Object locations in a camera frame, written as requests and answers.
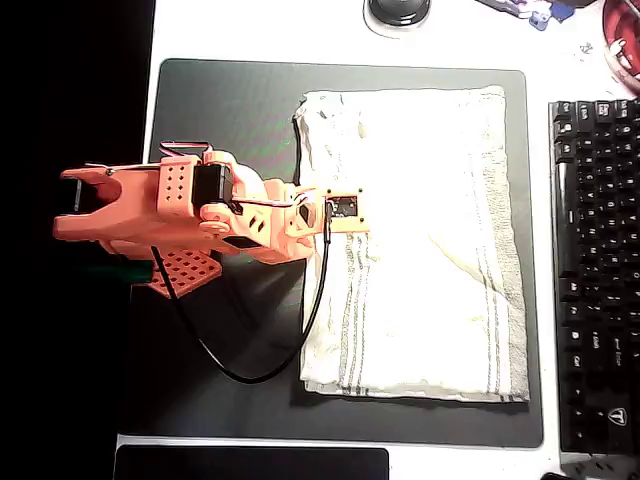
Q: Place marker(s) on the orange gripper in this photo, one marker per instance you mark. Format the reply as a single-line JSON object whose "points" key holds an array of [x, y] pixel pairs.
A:
{"points": [[302, 235]]}

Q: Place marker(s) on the white striped towel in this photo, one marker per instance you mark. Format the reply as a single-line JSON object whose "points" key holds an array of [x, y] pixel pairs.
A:
{"points": [[425, 240]]}

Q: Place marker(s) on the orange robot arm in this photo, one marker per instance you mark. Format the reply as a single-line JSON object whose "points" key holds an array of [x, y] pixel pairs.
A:
{"points": [[135, 205]]}

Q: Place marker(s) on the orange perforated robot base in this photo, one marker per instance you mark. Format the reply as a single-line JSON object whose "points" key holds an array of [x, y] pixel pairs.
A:
{"points": [[187, 272]]}

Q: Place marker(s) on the black desk mat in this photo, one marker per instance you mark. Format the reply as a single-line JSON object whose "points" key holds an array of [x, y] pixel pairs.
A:
{"points": [[225, 110]]}

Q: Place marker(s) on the dark green clamp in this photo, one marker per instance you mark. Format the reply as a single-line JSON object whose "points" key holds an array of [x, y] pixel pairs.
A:
{"points": [[120, 272]]}

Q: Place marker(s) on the black round device white rim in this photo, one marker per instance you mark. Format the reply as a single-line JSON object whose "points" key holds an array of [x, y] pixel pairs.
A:
{"points": [[397, 12]]}

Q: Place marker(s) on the black flat tablet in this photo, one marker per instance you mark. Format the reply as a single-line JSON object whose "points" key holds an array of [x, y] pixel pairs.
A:
{"points": [[250, 465]]}

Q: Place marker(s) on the black keyboard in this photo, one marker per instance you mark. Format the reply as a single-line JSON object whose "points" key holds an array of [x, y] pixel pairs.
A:
{"points": [[600, 260]]}

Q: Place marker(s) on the blue white small object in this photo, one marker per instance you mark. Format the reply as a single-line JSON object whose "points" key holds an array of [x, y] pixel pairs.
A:
{"points": [[540, 12]]}

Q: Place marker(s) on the red bowl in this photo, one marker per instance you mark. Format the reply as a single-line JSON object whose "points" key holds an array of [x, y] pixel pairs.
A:
{"points": [[622, 35]]}

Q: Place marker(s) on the orange gripper camera mount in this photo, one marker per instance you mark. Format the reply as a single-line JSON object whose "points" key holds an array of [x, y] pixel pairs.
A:
{"points": [[350, 222]]}

